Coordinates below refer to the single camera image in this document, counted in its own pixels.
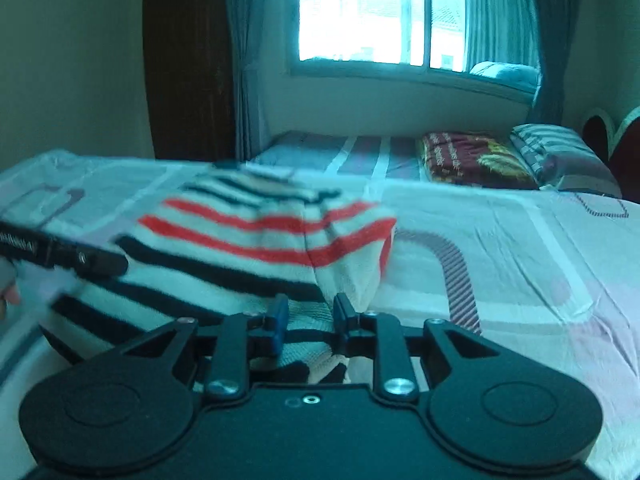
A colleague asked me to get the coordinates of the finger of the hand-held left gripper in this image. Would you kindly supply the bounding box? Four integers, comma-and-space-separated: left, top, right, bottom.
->
51, 239, 131, 278

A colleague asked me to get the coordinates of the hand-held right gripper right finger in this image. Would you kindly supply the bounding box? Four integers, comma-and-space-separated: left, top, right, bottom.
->
333, 292, 502, 403

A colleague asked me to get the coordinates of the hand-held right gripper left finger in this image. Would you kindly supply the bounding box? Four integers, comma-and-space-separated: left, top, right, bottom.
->
121, 293, 291, 403

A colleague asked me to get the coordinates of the striped knit sweater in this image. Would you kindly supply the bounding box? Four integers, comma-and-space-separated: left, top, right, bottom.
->
37, 162, 399, 387

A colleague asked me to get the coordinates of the person's left hand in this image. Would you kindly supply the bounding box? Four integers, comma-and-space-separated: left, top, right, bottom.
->
0, 259, 23, 322

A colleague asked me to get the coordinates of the striped bed sheet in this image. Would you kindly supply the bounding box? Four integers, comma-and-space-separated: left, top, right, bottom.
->
249, 130, 432, 182

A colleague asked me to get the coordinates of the white patterned bed cover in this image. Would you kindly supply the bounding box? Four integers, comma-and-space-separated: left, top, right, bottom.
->
0, 147, 640, 480

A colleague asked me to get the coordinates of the red folded blanket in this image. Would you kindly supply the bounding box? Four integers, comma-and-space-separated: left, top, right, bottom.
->
419, 131, 540, 191

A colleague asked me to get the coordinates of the dark wooden wardrobe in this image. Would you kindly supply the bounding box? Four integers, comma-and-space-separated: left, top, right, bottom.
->
142, 0, 237, 164

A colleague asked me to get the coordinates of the striped pillow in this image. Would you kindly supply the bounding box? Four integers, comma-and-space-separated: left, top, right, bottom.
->
509, 123, 624, 199

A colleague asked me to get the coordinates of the grey bedding on windowsill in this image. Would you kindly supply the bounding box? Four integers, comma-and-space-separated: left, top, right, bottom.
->
468, 60, 542, 93

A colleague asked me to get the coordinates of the window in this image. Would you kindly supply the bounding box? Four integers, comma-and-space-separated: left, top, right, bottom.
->
287, 0, 542, 87

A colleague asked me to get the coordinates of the red and white headboard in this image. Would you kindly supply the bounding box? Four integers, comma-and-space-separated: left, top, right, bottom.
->
582, 107, 640, 207

